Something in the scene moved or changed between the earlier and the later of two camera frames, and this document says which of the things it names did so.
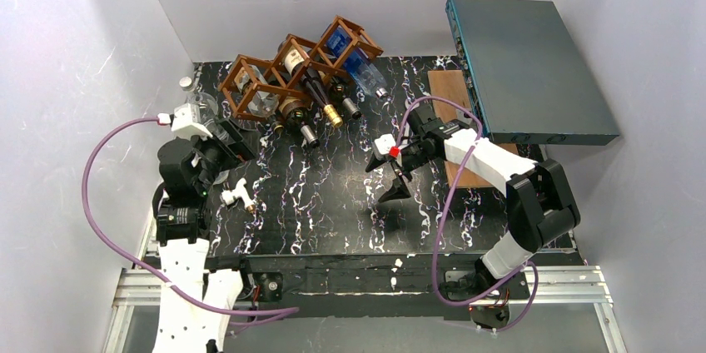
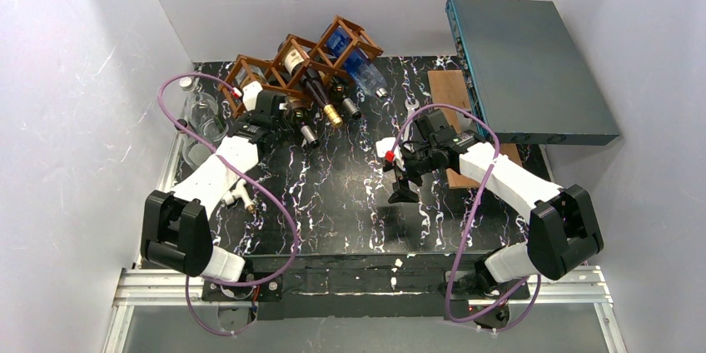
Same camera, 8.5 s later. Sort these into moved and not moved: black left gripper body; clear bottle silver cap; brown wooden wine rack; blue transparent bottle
Moved: black left gripper body
Not moved: blue transparent bottle; clear bottle silver cap; brown wooden wine rack
